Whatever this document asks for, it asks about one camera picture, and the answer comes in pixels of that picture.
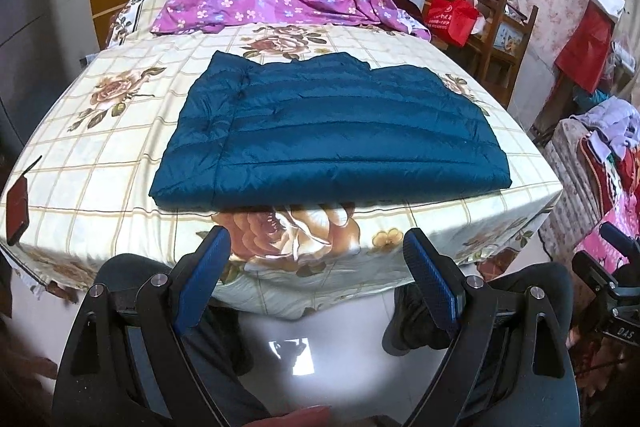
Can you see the red hanging cloth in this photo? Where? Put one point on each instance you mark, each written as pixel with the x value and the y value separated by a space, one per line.
pixel 585 52

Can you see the dark red flat device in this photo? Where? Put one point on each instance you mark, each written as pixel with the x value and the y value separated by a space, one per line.
pixel 17 212

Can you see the beige floral quilt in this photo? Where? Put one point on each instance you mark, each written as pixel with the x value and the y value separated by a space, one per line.
pixel 570 187

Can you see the person's left hand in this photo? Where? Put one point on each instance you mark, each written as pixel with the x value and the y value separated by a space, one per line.
pixel 290 418

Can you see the lilac cloth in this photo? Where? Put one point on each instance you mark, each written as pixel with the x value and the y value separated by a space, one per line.
pixel 607 122

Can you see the teal quilted jacket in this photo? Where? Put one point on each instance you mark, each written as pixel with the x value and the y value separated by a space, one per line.
pixel 325 132

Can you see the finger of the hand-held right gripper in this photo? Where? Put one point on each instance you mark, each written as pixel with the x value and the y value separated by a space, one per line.
pixel 617 237
pixel 597 274

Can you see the bed with floral checked sheet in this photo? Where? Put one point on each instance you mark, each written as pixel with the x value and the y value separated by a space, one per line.
pixel 100 157

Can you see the pink printed blanket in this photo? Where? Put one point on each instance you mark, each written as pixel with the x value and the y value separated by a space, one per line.
pixel 620 207

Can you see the black shoe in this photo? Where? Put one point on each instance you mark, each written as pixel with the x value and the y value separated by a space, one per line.
pixel 410 327

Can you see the grey refrigerator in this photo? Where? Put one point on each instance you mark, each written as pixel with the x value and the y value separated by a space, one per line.
pixel 40 7

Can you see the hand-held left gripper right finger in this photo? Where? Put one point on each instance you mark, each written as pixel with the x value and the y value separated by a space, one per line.
pixel 430 282

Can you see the colourful picture box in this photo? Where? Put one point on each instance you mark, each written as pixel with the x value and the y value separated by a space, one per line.
pixel 507 37

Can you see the red shopping bag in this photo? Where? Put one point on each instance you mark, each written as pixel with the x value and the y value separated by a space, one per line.
pixel 447 19

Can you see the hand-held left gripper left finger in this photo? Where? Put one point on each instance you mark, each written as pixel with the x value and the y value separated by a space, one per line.
pixel 202 282

